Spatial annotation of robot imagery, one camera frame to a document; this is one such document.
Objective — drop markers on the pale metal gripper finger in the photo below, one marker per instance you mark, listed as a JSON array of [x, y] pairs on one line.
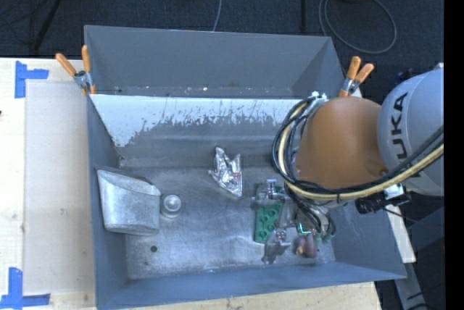
[[270, 189], [277, 245]]

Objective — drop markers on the brown toy animal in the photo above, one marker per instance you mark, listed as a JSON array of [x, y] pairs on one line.
[[308, 246]]

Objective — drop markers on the clear glass stopper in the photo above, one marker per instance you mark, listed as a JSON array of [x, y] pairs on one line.
[[172, 204]]

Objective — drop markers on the black cylinder on white bracket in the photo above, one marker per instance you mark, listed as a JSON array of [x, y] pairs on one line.
[[373, 203]]

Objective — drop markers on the grey metal bin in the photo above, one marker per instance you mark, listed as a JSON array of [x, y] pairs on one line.
[[203, 229]]

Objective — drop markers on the crumpled clear plastic wrapper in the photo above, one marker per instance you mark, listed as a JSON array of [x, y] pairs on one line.
[[227, 172]]

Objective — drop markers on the dark green flat block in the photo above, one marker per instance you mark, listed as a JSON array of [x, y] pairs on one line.
[[267, 221]]

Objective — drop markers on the grey metal scoop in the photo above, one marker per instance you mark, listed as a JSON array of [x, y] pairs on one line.
[[127, 203]]

